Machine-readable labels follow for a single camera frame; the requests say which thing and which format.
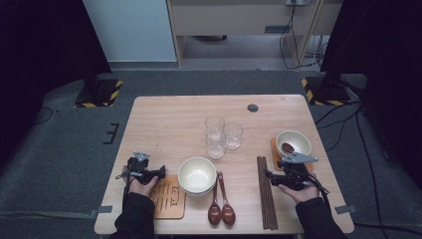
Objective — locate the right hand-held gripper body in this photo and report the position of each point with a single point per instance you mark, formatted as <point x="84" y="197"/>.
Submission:
<point x="295" y="176"/>

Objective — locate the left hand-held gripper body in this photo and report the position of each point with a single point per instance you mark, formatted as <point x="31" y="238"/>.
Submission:
<point x="139" y="171"/>

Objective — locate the square wooden coaster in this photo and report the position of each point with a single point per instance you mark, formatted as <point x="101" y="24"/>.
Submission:
<point x="274" y="159"/>
<point x="169" y="202"/>

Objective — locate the bundle of brown chopsticks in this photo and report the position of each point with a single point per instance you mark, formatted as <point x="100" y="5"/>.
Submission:
<point x="268" y="205"/>

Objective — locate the dark red wooden spoon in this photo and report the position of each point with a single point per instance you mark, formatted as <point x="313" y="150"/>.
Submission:
<point x="228" y="215"/>
<point x="288" y="147"/>
<point x="214" y="215"/>

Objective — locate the cream ceramic bowl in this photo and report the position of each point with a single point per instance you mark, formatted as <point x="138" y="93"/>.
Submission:
<point x="298" y="139"/>
<point x="199" y="195"/>
<point x="196" y="176"/>

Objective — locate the person's left hand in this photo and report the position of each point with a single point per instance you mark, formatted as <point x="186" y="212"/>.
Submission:
<point x="141" y="190"/>

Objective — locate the person's right hand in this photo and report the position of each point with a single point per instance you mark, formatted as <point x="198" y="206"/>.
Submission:
<point x="305" y="195"/>

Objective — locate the clear drinking glass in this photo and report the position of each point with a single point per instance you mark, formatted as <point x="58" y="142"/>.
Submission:
<point x="216" y="151"/>
<point x="233" y="137"/>
<point x="214" y="124"/>

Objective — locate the round dark table grommet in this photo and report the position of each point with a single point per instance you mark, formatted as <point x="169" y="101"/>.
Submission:
<point x="253" y="108"/>

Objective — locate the black stand with striped base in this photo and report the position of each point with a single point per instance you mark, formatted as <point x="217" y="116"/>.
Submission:
<point x="326" y="93"/>
<point x="99" y="93"/>

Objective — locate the white cabinet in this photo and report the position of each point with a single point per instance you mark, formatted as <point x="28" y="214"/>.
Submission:
<point x="129" y="30"/>

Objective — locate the grey rectangular desk plate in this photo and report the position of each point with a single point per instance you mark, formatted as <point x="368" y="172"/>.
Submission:
<point x="277" y="29"/>

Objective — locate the black curtain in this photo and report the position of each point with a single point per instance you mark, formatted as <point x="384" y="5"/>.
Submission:
<point x="381" y="49"/>
<point x="33" y="49"/>

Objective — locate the light wooden desk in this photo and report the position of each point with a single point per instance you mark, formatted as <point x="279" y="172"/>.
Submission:
<point x="232" y="20"/>

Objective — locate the white power strip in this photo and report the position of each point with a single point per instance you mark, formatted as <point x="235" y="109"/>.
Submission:
<point x="297" y="2"/>

